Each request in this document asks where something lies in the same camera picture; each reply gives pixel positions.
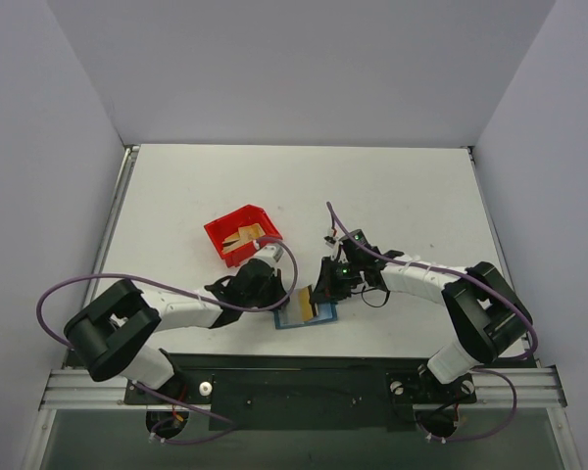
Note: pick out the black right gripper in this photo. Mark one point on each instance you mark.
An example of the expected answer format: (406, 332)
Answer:
(324, 282)

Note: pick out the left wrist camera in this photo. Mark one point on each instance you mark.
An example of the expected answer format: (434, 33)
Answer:
(270, 254)

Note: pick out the right aluminium side rail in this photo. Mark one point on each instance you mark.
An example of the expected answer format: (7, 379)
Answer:
(529, 345)

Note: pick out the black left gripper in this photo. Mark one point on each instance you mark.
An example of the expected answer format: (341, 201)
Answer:
(272, 289)

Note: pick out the aluminium side rail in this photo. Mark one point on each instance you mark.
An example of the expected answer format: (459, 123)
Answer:
(126, 170)
(529, 345)

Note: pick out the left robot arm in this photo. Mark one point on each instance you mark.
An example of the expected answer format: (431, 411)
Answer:
(110, 335)

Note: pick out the red plastic bin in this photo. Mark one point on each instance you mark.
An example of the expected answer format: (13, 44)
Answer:
(220, 228)

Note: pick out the left aluminium side rail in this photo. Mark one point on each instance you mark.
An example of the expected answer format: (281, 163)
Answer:
(126, 170)

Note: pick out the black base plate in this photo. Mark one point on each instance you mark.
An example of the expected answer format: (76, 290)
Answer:
(294, 393)

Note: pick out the aluminium front rail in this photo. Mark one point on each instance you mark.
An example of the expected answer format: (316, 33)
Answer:
(72, 389)

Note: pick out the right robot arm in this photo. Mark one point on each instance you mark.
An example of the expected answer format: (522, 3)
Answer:
(486, 314)

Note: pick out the blue leather card holder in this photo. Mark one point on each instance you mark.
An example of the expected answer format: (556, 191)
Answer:
(285, 318)

